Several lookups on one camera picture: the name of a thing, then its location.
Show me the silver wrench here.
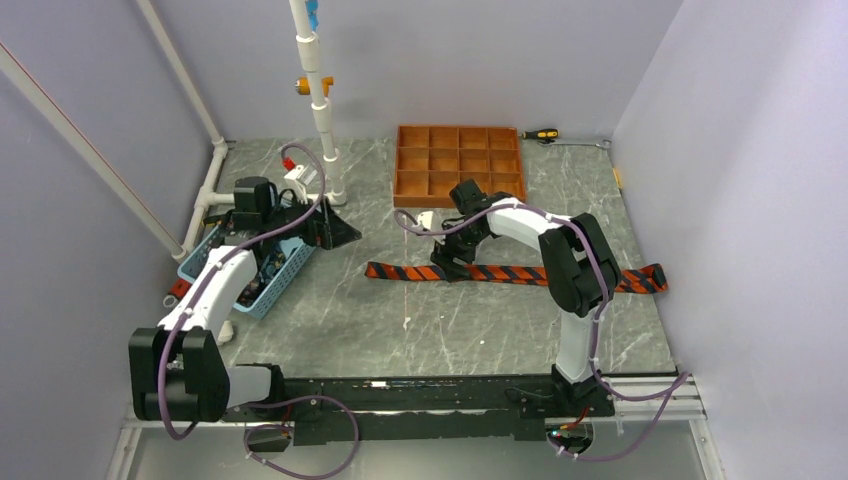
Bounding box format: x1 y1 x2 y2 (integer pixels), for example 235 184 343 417
540 138 612 150

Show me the orange pipe clamp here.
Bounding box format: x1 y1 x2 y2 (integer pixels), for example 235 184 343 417
295 76 335 97

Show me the brown compartment tray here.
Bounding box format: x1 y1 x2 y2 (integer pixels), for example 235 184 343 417
393 125 527 208

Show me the white diagonal wall pipe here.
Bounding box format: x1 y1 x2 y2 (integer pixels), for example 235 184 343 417
1 43 185 260

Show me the blue plastic basket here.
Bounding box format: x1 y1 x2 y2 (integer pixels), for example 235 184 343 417
173 200 318 323

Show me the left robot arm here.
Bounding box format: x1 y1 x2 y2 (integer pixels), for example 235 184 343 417
128 176 362 423

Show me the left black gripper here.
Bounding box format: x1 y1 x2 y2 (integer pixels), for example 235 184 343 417
263 190 361 250

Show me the white pvc pipe stand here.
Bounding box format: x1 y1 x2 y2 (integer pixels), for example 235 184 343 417
289 0 347 205

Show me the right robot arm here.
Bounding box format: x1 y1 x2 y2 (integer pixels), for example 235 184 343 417
431 180 621 415

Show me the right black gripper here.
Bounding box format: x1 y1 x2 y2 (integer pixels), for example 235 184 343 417
431 220 489 283

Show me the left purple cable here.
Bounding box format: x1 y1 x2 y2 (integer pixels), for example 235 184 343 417
157 142 362 480

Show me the orange navy striped tie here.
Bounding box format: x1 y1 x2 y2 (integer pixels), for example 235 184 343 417
364 262 669 295

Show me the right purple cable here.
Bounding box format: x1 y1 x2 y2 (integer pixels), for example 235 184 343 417
393 201 692 464

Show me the white corner pipe frame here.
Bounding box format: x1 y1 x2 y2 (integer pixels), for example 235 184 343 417
135 0 234 261

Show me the purple cable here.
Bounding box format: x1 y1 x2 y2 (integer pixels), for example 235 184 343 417
393 201 692 464
157 142 362 480

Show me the green white pipe fitting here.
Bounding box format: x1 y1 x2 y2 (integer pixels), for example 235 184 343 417
215 320 234 345

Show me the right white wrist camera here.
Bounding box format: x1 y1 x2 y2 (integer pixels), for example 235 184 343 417
414 210 442 236

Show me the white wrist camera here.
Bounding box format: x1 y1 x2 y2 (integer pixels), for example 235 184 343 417
414 210 442 236
282 157 317 202

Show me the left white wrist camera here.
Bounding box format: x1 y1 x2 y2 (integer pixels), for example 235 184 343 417
282 157 317 202

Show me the orange black screwdriver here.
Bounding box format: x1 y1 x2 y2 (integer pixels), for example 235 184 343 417
521 128 559 143

